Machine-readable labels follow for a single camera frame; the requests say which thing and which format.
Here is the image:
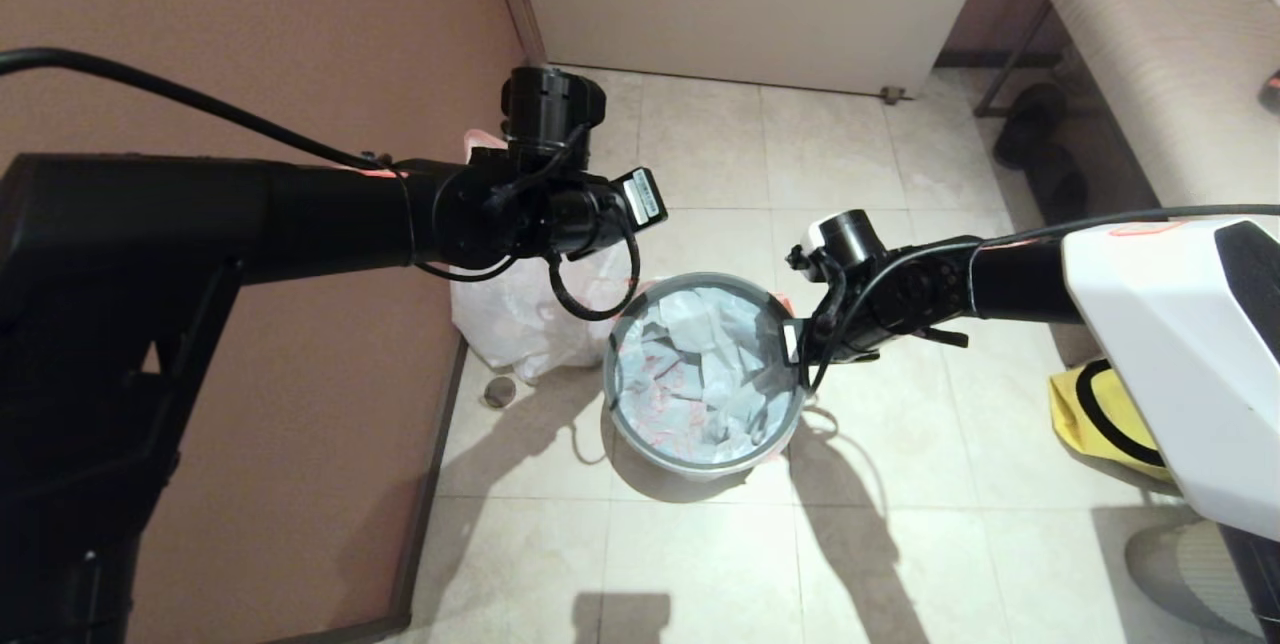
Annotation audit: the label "white red-printed plastic bag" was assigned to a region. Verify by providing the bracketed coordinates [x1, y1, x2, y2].
[605, 276, 801, 480]

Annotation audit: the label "grey bin rim ring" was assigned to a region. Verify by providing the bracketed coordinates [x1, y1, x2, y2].
[603, 272, 807, 477]

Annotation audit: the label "white garbage bag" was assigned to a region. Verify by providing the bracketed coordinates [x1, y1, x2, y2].
[450, 129, 633, 385]

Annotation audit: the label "black slippers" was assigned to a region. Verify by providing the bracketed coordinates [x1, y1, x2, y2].
[993, 82, 1093, 225]

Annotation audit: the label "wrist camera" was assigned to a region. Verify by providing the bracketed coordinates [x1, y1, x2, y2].
[785, 242, 831, 283]
[618, 167, 670, 233]

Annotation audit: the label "yellow fabric bag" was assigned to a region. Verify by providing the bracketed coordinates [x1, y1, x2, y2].
[1048, 361, 1176, 482]

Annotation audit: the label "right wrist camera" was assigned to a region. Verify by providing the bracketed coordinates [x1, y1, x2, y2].
[785, 242, 831, 283]

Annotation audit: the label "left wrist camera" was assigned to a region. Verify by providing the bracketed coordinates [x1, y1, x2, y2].
[618, 167, 670, 233]

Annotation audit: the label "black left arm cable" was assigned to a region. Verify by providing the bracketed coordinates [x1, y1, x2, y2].
[0, 46, 391, 171]

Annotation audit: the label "thin dark metal rod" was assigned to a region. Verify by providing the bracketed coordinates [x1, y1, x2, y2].
[973, 2, 1053, 117]

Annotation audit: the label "thin black left wrist cable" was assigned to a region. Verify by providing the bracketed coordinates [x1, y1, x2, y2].
[415, 214, 643, 323]

